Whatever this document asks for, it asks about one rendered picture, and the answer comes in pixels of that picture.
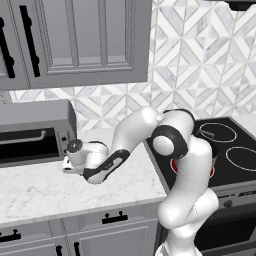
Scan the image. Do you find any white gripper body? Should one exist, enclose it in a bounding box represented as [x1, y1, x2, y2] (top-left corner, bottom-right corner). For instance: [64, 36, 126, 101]
[62, 155, 85, 176]

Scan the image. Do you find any grey base cupboard door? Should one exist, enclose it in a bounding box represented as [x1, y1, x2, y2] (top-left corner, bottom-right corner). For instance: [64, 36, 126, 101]
[0, 242, 68, 256]
[65, 225, 158, 256]

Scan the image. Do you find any grey wall cupboard door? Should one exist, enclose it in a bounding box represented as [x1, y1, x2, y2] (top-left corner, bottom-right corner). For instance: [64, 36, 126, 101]
[0, 0, 32, 92]
[9, 0, 153, 90]

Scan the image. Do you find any black cupboard door handle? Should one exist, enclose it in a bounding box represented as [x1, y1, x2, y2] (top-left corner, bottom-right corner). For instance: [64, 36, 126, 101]
[18, 4, 41, 79]
[0, 16, 16, 80]

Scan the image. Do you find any black oven door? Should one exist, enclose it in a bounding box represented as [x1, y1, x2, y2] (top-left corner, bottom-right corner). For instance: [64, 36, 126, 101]
[193, 210, 256, 256]

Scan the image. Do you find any grey toaster oven handle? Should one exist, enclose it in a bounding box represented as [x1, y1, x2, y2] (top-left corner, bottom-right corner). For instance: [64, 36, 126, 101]
[0, 130, 47, 146]

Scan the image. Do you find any black hob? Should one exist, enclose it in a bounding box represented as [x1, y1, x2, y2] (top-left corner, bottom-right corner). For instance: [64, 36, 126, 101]
[144, 116, 256, 192]

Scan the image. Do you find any dark range hood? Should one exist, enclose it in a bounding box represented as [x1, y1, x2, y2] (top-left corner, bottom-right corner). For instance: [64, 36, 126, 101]
[225, 0, 256, 12]

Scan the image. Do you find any grey toaster oven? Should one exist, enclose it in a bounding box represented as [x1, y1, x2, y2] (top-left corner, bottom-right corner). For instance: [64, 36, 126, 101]
[0, 99, 78, 169]

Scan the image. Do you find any grey oven control panel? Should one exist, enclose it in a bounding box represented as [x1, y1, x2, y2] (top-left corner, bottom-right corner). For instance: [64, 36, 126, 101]
[213, 185, 256, 211]

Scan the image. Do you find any grey drawer front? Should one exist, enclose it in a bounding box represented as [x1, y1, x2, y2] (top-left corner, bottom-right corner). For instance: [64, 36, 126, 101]
[0, 219, 56, 248]
[61, 201, 160, 235]

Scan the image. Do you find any red pot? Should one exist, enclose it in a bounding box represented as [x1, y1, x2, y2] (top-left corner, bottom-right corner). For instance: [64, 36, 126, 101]
[170, 128, 220, 178]

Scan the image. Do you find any black drawer handle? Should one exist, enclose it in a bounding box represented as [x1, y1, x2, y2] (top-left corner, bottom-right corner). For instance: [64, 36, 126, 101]
[101, 210, 129, 225]
[0, 228, 22, 243]

